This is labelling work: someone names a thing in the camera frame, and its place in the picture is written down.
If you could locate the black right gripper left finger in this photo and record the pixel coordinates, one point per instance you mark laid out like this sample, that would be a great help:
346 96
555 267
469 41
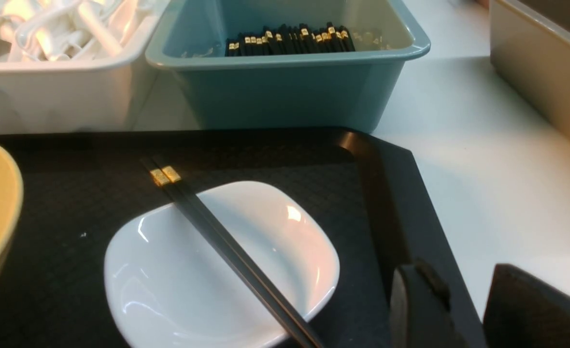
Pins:
420 309

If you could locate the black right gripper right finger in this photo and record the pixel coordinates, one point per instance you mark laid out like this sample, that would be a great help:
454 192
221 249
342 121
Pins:
523 311

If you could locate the black chopstick gold band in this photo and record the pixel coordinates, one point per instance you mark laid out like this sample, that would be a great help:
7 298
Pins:
207 212
246 270

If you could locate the white square sauce dish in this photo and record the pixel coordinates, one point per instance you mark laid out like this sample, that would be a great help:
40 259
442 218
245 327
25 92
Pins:
168 288

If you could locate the blue plastic chopstick bin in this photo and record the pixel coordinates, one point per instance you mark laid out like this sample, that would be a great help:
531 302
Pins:
348 89

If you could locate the large white plastic tub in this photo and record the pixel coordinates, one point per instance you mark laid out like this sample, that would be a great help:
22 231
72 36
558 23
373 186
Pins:
530 49

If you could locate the bundle of black chopsticks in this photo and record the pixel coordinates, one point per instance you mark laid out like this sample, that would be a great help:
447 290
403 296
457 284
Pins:
294 40

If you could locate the black plastic serving tray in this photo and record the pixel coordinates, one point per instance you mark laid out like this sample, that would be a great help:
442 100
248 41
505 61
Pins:
80 188

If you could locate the white plastic spoon bin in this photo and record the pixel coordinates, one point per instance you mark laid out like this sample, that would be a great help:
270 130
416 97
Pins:
104 94

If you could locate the pile of white soup spoons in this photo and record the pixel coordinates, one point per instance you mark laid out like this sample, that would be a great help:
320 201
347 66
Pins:
69 30

